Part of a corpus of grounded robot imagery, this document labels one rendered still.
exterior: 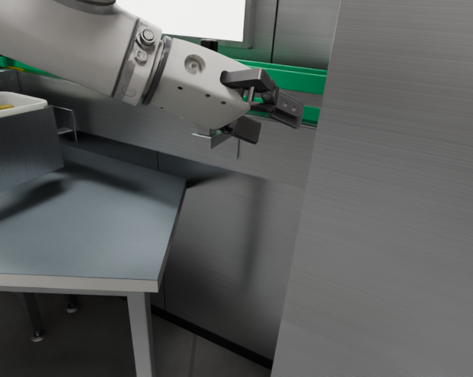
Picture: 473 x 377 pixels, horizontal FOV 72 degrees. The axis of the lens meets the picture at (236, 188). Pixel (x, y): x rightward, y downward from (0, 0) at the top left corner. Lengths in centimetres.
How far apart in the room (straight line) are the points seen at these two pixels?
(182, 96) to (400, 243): 33
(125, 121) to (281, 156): 39
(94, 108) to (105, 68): 55
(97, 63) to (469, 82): 36
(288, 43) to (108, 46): 55
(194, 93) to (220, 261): 86
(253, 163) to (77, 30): 43
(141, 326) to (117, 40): 66
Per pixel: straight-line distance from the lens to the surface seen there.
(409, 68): 41
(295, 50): 81
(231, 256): 110
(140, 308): 80
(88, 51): 33
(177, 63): 34
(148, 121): 77
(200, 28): 88
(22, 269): 78
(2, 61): 111
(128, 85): 34
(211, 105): 35
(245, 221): 100
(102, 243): 79
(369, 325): 57
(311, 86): 61
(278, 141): 63
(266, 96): 34
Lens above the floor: 121
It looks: 28 degrees down
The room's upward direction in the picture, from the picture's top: 4 degrees clockwise
